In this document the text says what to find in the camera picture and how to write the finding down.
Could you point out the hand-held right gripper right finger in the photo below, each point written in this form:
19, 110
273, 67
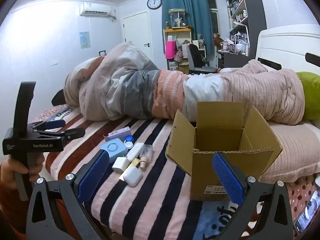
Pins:
228, 182

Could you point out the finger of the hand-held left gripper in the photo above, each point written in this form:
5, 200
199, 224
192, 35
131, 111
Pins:
53, 123
72, 132

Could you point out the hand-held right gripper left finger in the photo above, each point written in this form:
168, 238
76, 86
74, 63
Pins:
92, 175

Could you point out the brown cardboard box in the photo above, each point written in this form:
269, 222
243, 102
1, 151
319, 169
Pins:
202, 175

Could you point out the white charger plug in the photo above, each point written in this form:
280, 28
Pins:
119, 164

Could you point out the light blue square device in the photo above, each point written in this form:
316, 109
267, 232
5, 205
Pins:
112, 148

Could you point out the white earbuds case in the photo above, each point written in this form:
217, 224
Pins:
132, 176

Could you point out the slim gold box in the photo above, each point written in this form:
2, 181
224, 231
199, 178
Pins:
134, 163

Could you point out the person's left forearm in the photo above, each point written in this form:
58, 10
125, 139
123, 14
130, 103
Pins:
10, 205

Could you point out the person's left hand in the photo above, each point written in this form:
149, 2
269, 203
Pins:
37, 167

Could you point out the black object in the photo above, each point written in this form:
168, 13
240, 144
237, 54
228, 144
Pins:
57, 98

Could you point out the small purple box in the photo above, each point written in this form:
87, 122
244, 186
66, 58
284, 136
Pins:
117, 132

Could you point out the blue white contact lens case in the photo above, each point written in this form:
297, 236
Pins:
126, 140

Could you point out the small beige cosmetic bottle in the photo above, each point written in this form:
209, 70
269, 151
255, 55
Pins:
143, 163

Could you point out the pink ribbed pillow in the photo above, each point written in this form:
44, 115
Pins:
295, 150

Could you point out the smartphone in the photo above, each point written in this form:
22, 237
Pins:
307, 215

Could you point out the white air conditioner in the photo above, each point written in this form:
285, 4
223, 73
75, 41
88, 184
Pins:
95, 10

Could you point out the white door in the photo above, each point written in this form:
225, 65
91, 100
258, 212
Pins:
136, 32

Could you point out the green pillow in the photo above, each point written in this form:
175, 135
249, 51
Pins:
311, 92

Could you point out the pink bag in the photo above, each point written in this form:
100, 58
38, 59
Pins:
170, 50

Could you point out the grey office chair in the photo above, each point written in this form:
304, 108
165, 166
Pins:
195, 57

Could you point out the yellow shelf unit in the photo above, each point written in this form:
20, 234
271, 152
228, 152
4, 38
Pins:
178, 31

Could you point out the white headboard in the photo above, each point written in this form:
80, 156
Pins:
287, 42

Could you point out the glass display case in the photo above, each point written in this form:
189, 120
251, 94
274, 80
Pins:
177, 18

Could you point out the teal curtain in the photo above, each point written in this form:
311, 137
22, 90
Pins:
197, 20

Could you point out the window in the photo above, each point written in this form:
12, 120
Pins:
212, 17

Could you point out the dark tall bookcase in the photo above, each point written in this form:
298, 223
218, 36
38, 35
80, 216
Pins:
257, 12

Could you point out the white wall outlet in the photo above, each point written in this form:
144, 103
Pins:
54, 63

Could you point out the pale blue wall poster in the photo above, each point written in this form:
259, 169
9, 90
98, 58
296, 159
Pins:
84, 39

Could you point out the round wall clock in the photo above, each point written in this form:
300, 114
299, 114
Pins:
154, 3

